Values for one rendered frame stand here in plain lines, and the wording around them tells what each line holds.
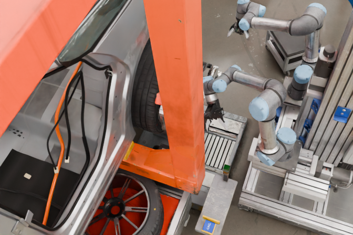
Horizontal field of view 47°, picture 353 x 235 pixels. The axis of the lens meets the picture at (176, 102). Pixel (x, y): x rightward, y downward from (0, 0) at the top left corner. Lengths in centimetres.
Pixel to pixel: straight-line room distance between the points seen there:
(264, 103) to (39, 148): 158
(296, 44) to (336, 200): 143
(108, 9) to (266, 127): 105
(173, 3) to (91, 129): 141
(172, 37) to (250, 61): 268
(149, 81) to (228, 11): 220
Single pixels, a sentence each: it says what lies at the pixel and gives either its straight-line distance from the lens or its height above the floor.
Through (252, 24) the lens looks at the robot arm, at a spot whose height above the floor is 131.
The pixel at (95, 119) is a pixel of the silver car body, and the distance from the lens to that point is 268.
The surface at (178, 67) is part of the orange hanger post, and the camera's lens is 168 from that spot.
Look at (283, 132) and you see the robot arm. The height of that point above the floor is 105.
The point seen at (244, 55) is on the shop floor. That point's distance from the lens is 423.
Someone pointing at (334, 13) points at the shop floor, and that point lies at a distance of 480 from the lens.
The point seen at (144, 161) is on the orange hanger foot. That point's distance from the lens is 285.
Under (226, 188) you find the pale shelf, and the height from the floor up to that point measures 45.
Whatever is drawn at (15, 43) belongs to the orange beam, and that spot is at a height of 273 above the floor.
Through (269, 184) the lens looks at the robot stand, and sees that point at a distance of 329.
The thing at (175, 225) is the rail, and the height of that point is 39.
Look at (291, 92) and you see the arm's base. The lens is 294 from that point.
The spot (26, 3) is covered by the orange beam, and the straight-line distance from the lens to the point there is 79.
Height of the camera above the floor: 322
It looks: 56 degrees down
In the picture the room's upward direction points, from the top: 7 degrees counter-clockwise
